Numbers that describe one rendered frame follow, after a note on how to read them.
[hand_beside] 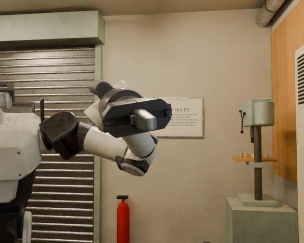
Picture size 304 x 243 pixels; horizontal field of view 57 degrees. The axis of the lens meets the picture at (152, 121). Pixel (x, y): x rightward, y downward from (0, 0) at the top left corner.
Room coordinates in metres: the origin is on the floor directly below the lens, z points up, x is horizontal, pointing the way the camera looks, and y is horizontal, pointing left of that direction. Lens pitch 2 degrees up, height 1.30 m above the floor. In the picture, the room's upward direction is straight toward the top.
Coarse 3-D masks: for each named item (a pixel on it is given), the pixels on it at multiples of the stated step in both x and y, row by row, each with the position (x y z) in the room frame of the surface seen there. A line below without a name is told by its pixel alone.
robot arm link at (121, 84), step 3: (120, 81) 0.65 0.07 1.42; (123, 81) 0.65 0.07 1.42; (117, 84) 0.65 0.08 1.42; (120, 84) 0.65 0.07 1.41; (123, 84) 0.64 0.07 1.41; (126, 84) 0.64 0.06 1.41; (120, 87) 0.64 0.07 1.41; (123, 87) 0.64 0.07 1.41; (126, 87) 0.64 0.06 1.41; (129, 87) 0.64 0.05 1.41; (129, 135) 0.72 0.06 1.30; (132, 135) 0.72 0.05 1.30
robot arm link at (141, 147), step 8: (136, 136) 0.73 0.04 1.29; (144, 136) 0.76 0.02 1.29; (128, 144) 0.76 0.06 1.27; (136, 144) 0.76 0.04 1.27; (144, 144) 0.77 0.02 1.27; (152, 144) 0.80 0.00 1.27; (128, 152) 0.85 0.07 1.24; (136, 152) 0.79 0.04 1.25; (144, 152) 0.79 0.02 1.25; (152, 152) 0.82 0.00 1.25; (128, 160) 0.83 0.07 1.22; (136, 160) 0.83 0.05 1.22; (144, 160) 0.82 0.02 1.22; (152, 160) 0.84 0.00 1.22; (144, 168) 0.83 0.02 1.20
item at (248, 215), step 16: (240, 112) 2.61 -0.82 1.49; (256, 112) 2.12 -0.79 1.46; (272, 112) 2.08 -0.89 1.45; (256, 128) 2.36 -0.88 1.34; (256, 144) 2.36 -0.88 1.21; (240, 160) 2.44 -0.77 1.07; (256, 160) 2.36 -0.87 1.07; (272, 160) 2.41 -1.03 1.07; (256, 176) 2.36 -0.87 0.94; (256, 192) 2.37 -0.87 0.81; (240, 208) 2.26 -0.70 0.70; (256, 208) 2.26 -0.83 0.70; (272, 208) 2.26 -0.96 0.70; (288, 208) 2.26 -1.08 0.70; (240, 224) 2.21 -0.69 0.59; (256, 224) 2.20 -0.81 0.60; (272, 224) 2.18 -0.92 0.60; (288, 224) 2.16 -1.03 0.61; (240, 240) 2.21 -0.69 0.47; (256, 240) 2.20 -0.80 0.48; (272, 240) 2.18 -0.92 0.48; (288, 240) 2.16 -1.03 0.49
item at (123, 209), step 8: (120, 208) 3.12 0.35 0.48; (128, 208) 3.15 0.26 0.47; (120, 216) 3.11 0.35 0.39; (128, 216) 3.14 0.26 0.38; (120, 224) 3.11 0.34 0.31; (128, 224) 3.14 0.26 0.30; (120, 232) 3.11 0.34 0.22; (128, 232) 3.14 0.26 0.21; (120, 240) 3.11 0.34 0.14; (128, 240) 3.14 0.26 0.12
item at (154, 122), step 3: (141, 108) 0.48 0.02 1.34; (144, 111) 0.46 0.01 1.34; (147, 111) 0.46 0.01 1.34; (147, 114) 0.44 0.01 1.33; (150, 114) 0.44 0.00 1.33; (153, 117) 0.43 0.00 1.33; (153, 120) 0.43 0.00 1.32; (153, 123) 0.43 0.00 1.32; (156, 123) 0.43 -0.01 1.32; (153, 126) 0.43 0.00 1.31; (156, 126) 0.43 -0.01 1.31; (153, 129) 0.43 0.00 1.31
